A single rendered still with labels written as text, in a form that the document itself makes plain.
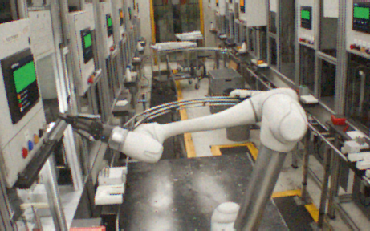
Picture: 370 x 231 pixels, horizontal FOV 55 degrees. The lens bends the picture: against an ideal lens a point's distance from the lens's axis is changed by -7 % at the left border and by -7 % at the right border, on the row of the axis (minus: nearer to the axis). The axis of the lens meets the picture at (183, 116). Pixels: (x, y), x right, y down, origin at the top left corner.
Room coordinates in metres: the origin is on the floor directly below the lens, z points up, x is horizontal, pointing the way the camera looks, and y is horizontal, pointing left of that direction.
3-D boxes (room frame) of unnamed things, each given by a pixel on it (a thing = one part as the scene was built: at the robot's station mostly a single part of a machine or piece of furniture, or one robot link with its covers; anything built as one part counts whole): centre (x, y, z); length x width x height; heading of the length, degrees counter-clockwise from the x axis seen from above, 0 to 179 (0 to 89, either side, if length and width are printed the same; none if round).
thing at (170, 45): (7.19, 0.10, 0.48); 0.88 x 0.56 x 0.96; 110
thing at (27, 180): (1.13, 0.51, 1.37); 0.36 x 0.04 x 0.04; 2
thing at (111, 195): (1.86, 0.43, 0.84); 0.36 x 0.14 x 0.10; 2
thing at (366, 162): (1.91, -1.07, 0.84); 0.37 x 0.14 x 0.10; 2
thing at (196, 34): (8.47, -0.25, 0.48); 0.84 x 0.58 x 0.97; 10
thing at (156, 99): (6.23, 0.27, 0.01); 5.85 x 0.59 x 0.01; 2
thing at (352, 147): (2.03, -1.07, 0.92); 0.13 x 0.10 x 0.09; 92
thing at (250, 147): (3.80, -0.59, 0.01); 1.00 x 0.55 x 0.01; 2
